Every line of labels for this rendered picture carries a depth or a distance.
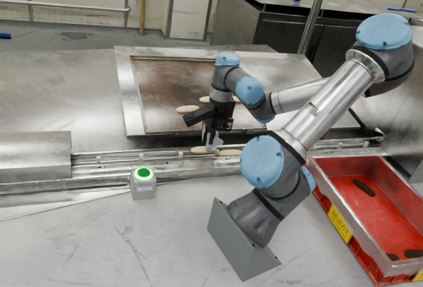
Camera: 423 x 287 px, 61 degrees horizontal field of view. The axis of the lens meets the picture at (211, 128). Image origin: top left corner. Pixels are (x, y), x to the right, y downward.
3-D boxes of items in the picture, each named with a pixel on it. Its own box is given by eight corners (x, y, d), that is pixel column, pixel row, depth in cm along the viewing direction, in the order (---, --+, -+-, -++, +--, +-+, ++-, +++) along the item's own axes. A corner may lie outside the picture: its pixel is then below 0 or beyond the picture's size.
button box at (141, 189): (129, 209, 112) (131, 182, 106) (127, 191, 118) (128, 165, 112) (155, 206, 115) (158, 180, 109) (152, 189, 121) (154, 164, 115)
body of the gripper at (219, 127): (230, 133, 124) (238, 104, 118) (207, 135, 121) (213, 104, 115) (223, 121, 130) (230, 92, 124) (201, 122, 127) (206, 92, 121)
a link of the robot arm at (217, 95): (215, 92, 112) (208, 80, 119) (213, 104, 115) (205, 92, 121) (236, 92, 115) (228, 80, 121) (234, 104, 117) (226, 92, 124)
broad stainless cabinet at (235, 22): (235, 114, 334) (261, 3, 280) (204, 66, 415) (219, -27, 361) (393, 111, 400) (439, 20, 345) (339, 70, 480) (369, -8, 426)
